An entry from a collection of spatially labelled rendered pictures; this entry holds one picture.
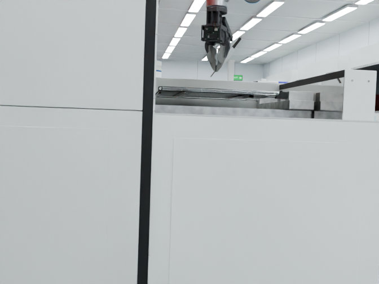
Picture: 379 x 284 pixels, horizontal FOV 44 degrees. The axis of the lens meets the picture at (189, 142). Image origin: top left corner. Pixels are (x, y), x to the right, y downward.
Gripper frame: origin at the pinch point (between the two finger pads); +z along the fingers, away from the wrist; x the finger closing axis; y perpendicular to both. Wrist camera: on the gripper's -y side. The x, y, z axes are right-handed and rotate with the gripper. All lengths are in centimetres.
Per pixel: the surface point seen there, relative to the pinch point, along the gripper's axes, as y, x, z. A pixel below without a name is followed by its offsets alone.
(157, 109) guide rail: 27.6, -8.7, 15.5
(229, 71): -18.7, -1.4, -1.2
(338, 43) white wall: -866, -47, -158
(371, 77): 16, 51, 5
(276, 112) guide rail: 8.4, 23.6, 15.4
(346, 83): 20.0, 45.1, 7.1
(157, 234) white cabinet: 51, 4, 48
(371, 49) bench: -559, 30, -94
